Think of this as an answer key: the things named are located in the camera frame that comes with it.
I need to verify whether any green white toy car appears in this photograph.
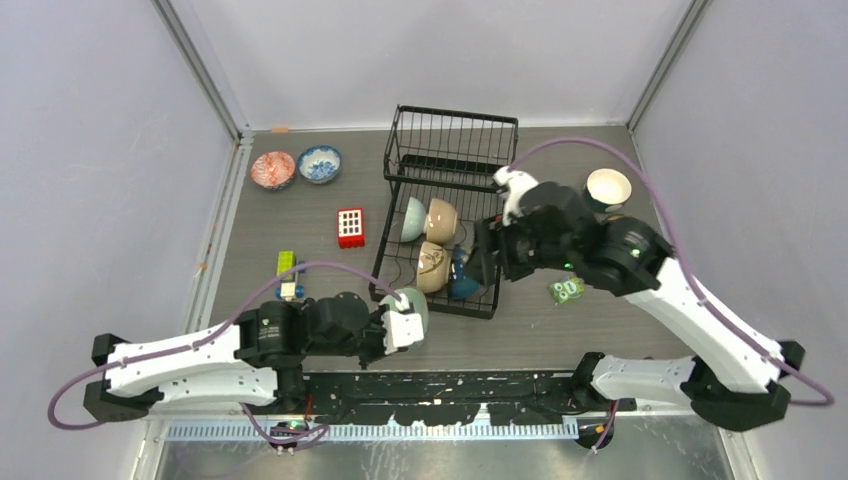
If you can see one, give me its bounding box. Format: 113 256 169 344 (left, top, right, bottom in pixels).
275 250 305 301

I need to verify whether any beige plain bowl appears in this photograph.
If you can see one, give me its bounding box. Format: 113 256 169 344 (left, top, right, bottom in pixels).
425 198 458 245

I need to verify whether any dark blue glazed bowl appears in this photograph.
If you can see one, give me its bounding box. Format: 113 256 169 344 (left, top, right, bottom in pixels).
447 246 481 300

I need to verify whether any green owl toy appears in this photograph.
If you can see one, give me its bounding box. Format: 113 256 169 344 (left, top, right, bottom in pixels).
548 277 585 305

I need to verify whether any red white toy block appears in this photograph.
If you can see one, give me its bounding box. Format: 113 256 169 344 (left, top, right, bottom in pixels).
337 207 366 249

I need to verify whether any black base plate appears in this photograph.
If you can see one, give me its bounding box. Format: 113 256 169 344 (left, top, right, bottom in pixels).
296 370 611 426

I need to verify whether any blue zigzag pattern bowl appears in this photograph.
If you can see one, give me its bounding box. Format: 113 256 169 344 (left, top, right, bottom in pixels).
250 151 297 191

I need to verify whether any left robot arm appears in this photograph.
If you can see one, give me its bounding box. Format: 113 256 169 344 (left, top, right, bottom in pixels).
83 292 422 422

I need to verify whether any beige bowl with bird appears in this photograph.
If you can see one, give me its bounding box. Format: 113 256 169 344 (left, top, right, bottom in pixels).
416 241 450 294

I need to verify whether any white blue floral bowl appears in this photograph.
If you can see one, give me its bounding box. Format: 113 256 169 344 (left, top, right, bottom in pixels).
296 145 342 185

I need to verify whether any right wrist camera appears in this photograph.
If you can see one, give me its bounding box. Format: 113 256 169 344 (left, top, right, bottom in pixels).
493 166 539 227

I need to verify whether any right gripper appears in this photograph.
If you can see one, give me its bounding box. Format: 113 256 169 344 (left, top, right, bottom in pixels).
462 209 575 285

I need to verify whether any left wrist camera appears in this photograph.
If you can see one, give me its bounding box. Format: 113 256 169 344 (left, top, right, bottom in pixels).
381 293 425 355

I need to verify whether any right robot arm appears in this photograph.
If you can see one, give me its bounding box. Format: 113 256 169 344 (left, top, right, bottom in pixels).
466 177 805 432

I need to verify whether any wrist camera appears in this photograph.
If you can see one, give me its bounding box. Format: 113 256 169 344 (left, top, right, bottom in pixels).
493 166 539 227
381 293 425 355

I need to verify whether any light teal ribbed bowl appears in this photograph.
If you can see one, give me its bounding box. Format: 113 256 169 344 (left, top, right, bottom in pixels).
399 197 427 243

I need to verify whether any black wire dish rack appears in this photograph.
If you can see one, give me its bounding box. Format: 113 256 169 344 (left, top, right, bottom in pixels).
373 105 519 319

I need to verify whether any teal white dotted bowl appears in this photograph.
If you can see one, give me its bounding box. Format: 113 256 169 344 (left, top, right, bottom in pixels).
583 168 632 213

